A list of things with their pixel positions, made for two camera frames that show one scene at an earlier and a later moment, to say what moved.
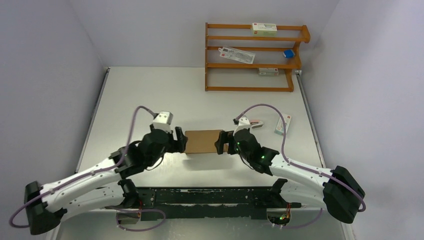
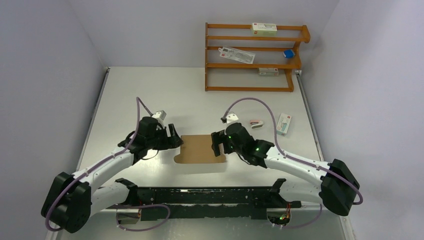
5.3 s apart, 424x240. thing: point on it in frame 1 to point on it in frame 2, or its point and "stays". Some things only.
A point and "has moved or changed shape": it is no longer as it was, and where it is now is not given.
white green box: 280,129 stays
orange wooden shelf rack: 252,58 stays
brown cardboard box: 203,141 has moved or changed shape
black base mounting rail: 254,203 stays
